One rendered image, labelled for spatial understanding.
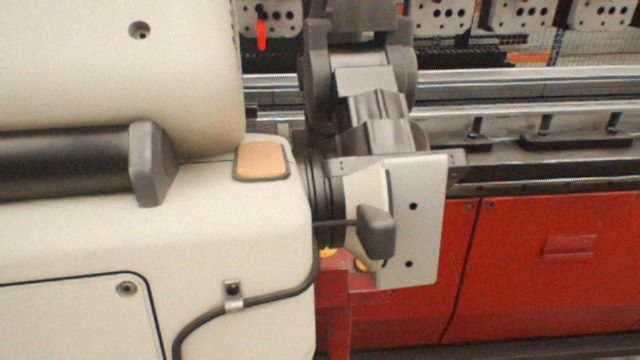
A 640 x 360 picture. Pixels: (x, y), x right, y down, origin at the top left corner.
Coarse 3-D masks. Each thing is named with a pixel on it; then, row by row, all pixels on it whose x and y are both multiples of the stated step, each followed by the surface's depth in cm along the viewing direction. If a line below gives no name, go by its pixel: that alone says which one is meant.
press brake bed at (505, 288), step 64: (448, 192) 106; (512, 192) 108; (576, 192) 111; (448, 256) 118; (512, 256) 120; (320, 320) 128; (384, 320) 131; (448, 320) 136; (512, 320) 138; (576, 320) 142
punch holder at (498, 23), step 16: (496, 0) 93; (512, 0) 93; (544, 0) 93; (480, 16) 101; (496, 16) 94; (512, 16) 95; (528, 16) 95; (544, 16) 95; (496, 32) 96; (512, 32) 96; (528, 32) 97
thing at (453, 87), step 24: (432, 72) 138; (456, 72) 137; (480, 72) 137; (504, 72) 137; (528, 72) 137; (552, 72) 137; (576, 72) 137; (600, 72) 137; (624, 72) 137; (264, 96) 127; (288, 96) 128; (432, 96) 132; (456, 96) 133; (480, 96) 134; (504, 96) 134; (528, 96) 135; (552, 96) 137; (576, 96) 138; (600, 96) 138; (624, 96) 139
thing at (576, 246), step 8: (552, 240) 118; (560, 240) 118; (568, 240) 118; (576, 240) 119; (584, 240) 119; (592, 240) 119; (544, 248) 119; (552, 248) 119; (560, 248) 120; (568, 248) 120; (576, 248) 120; (584, 248) 121; (544, 256) 119; (552, 256) 119; (560, 256) 119; (568, 256) 119; (576, 256) 120; (584, 256) 120
